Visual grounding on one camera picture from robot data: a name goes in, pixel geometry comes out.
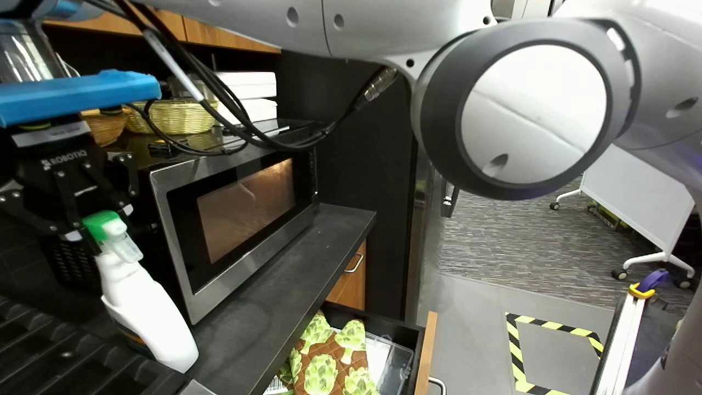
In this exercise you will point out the upper wooden cabinets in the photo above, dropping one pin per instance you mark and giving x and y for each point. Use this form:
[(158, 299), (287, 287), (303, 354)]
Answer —
[(186, 30)]

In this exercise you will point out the white rolling board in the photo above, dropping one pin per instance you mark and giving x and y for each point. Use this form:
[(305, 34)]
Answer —
[(644, 198)]

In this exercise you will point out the white stacked boxes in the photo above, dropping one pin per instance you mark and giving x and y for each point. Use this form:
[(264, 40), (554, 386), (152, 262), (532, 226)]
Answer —
[(256, 90)]

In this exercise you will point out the white green spray bottle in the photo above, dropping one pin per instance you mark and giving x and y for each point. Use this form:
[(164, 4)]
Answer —
[(135, 299)]

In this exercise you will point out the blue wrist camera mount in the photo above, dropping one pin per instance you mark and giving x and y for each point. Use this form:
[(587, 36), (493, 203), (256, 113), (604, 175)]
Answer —
[(57, 98)]

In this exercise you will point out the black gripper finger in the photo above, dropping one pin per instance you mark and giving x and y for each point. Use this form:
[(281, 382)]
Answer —
[(45, 271)]

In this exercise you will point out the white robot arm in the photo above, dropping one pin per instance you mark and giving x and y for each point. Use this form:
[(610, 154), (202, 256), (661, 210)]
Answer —
[(516, 109)]

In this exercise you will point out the open wooden drawer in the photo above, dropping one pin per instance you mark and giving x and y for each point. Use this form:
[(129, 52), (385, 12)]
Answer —
[(401, 357)]

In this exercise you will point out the stainless steel refrigerator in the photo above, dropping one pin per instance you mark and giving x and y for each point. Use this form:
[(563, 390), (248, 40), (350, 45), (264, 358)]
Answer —
[(433, 203)]

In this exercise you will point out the yellow woven basket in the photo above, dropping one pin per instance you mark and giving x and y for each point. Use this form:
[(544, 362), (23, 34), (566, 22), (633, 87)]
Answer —
[(169, 118)]

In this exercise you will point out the lower wooden cabinet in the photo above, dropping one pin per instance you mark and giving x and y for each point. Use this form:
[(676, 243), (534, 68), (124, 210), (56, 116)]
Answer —
[(350, 291)]

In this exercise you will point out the stainless steel microwave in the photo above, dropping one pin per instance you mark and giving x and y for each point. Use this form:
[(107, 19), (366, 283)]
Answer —
[(211, 222)]

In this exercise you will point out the green patterned oven mitt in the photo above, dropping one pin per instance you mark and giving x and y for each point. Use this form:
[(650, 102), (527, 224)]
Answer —
[(327, 360)]

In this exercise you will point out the black gas stove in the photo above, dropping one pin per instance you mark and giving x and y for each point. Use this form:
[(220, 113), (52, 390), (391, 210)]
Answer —
[(45, 357)]

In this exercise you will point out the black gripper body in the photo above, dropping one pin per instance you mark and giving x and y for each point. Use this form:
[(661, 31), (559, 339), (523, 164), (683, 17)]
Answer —
[(54, 177)]

